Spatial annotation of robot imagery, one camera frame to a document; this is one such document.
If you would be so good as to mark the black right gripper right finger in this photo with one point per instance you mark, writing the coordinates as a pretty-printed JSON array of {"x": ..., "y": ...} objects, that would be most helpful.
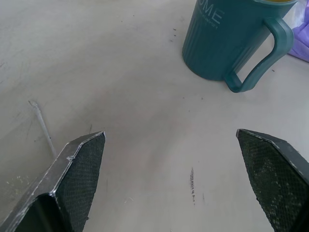
[{"x": 275, "y": 178}]

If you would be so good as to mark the purple cloth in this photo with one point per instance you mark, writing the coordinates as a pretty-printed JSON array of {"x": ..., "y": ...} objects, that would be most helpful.
[{"x": 301, "y": 43}]

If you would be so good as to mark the teal ribbed plastic mug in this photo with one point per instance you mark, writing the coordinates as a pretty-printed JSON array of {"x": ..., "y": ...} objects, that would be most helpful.
[{"x": 217, "y": 48}]

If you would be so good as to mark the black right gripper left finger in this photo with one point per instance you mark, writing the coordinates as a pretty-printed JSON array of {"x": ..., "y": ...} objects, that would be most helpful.
[{"x": 72, "y": 183}]

